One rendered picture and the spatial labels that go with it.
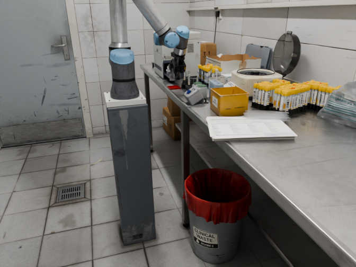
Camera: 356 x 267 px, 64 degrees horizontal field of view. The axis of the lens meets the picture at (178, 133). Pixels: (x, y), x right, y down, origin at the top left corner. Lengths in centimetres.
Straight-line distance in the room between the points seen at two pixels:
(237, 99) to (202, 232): 74
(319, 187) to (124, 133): 98
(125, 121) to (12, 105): 206
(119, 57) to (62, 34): 178
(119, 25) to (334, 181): 120
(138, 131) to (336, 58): 102
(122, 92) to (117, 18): 37
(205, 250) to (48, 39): 243
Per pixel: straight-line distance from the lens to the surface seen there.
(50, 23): 318
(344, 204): 80
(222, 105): 124
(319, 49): 164
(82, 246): 195
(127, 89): 146
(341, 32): 155
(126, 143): 151
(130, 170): 159
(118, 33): 158
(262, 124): 117
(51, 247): 202
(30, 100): 333
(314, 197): 80
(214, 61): 189
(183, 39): 164
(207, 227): 157
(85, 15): 322
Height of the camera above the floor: 130
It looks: 23 degrees down
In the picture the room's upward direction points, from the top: 1 degrees counter-clockwise
